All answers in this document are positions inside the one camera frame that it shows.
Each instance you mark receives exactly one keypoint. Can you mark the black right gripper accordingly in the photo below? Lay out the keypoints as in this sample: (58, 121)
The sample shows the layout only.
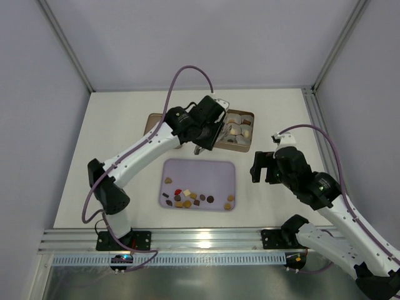
(269, 169)

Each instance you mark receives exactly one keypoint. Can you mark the lilac plastic tray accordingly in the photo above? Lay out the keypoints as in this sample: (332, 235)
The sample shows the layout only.
(210, 178)

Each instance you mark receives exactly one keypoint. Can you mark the metal tongs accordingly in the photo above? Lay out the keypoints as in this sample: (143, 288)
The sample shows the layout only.
(225, 105)

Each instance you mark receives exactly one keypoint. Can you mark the aluminium frame rail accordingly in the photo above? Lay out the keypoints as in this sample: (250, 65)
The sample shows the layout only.
(174, 239)

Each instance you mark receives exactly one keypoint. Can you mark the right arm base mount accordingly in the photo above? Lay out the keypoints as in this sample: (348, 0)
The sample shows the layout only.
(279, 239)

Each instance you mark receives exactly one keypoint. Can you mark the white slotted cable duct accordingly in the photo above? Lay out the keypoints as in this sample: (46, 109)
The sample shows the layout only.
(171, 259)

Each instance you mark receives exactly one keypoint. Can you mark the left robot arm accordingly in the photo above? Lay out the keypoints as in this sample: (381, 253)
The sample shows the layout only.
(107, 179)

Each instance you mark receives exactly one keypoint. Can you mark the gold tin box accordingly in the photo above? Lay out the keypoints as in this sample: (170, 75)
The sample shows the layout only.
(241, 144)

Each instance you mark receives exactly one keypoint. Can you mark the gold tin lid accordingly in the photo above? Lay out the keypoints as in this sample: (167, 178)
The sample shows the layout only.
(159, 134)

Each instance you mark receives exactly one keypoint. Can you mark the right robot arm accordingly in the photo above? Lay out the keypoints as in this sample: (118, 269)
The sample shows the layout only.
(364, 254)

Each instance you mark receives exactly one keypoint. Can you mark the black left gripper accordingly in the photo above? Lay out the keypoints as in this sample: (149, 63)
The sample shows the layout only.
(214, 134)

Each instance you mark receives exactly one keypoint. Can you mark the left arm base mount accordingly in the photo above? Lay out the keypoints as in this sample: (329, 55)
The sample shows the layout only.
(137, 240)

